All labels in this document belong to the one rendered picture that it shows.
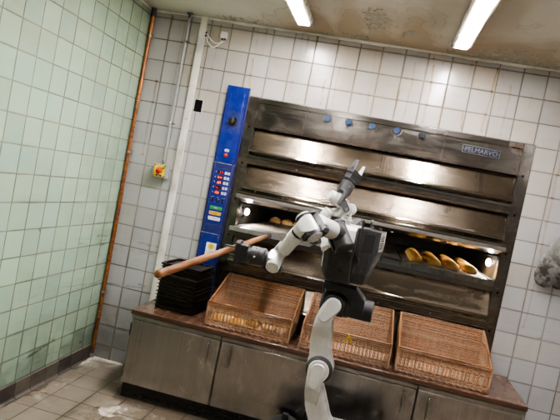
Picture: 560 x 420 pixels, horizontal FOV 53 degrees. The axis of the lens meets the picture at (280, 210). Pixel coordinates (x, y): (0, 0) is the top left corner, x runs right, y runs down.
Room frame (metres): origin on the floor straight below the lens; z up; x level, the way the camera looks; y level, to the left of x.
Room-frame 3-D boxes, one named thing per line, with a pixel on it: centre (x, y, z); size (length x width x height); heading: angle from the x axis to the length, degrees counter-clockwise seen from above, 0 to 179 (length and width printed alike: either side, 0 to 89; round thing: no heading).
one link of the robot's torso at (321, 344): (2.98, -0.37, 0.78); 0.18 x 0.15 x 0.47; 170
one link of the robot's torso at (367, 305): (2.97, -0.45, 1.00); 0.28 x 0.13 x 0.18; 80
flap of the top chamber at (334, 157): (3.84, -0.59, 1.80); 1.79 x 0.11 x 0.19; 81
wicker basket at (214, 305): (3.68, 0.03, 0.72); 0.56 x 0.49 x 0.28; 82
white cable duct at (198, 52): (4.05, 0.79, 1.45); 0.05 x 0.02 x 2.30; 81
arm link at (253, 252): (2.69, 0.11, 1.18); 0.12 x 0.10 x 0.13; 79
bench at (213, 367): (3.57, -0.44, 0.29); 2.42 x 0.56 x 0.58; 81
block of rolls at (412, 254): (4.18, -1.24, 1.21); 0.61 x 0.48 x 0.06; 171
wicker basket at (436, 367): (3.47, -1.16, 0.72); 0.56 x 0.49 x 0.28; 80
